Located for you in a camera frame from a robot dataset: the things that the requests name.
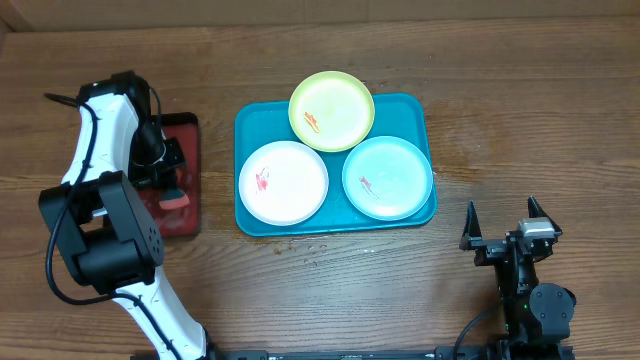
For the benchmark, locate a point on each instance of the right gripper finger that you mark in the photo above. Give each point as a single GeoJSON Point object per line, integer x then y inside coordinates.
{"type": "Point", "coordinates": [535, 210]}
{"type": "Point", "coordinates": [471, 233]}

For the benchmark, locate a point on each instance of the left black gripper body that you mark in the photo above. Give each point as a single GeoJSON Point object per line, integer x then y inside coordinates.
{"type": "Point", "coordinates": [153, 158]}

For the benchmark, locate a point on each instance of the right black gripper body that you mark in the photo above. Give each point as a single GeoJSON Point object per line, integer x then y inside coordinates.
{"type": "Point", "coordinates": [489, 250]}

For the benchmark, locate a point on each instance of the orange and green sponge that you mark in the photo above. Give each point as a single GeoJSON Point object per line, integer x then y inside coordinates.
{"type": "Point", "coordinates": [173, 198]}

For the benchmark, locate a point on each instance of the white plastic plate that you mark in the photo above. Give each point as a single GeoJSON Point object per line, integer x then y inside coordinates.
{"type": "Point", "coordinates": [283, 183]}

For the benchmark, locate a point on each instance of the green plastic plate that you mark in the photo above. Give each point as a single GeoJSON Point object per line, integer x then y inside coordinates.
{"type": "Point", "coordinates": [331, 111]}

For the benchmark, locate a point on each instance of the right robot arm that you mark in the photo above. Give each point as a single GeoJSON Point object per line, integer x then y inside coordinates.
{"type": "Point", "coordinates": [537, 315]}

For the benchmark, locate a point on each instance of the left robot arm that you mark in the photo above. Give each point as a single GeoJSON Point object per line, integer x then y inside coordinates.
{"type": "Point", "coordinates": [101, 228]}

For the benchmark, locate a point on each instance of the red and black tray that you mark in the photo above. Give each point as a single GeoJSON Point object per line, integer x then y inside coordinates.
{"type": "Point", "coordinates": [180, 129]}

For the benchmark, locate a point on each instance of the light blue plastic plate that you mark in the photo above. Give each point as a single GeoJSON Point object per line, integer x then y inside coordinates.
{"type": "Point", "coordinates": [387, 178]}

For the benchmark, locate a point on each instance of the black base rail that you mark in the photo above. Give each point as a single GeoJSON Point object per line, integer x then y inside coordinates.
{"type": "Point", "coordinates": [439, 353]}

